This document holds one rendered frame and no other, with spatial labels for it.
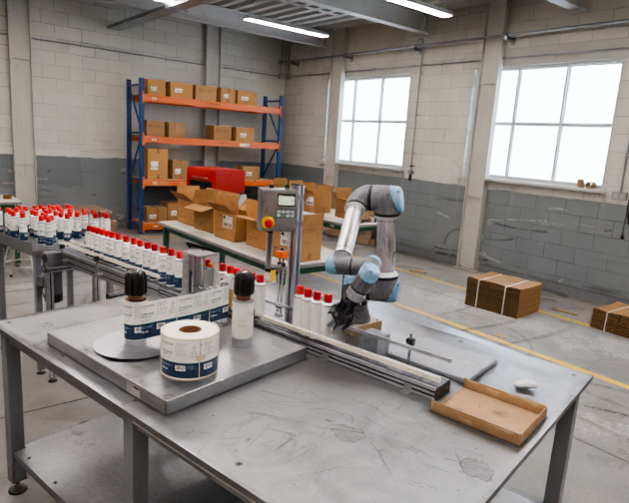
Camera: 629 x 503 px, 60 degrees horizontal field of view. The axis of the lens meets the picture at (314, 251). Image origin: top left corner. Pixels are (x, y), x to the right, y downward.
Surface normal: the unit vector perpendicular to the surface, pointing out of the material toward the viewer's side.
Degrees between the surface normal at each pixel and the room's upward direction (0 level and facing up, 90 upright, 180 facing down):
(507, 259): 90
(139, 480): 90
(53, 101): 90
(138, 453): 90
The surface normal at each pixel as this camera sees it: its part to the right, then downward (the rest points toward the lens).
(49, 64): 0.62, 0.19
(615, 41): -0.78, 0.07
